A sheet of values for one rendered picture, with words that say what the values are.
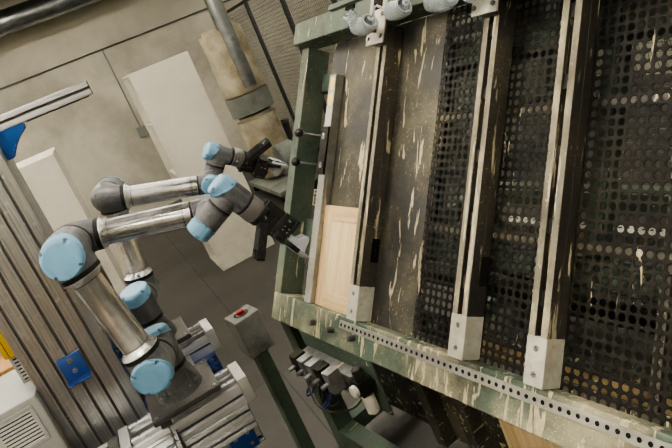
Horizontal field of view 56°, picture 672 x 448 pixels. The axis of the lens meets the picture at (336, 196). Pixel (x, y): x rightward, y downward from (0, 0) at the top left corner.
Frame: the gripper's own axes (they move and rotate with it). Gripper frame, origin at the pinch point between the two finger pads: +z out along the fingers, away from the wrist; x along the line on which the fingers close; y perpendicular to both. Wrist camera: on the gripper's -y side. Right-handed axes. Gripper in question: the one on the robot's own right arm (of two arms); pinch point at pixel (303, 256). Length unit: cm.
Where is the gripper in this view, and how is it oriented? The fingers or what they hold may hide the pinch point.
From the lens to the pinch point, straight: 189.0
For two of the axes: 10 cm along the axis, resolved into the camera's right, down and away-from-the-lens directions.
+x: -3.9, -1.2, 9.1
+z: 7.1, 5.8, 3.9
